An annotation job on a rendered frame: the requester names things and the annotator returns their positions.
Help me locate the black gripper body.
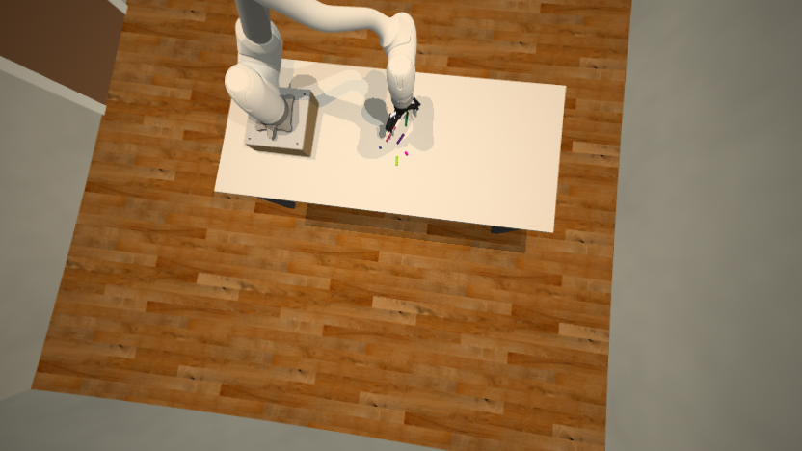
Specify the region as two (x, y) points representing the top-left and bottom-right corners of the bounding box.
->
(393, 105), (411, 116)

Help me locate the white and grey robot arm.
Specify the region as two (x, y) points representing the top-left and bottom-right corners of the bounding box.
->
(225, 0), (417, 139)

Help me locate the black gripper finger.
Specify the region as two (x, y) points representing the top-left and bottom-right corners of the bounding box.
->
(410, 96), (421, 117)
(385, 112), (404, 137)

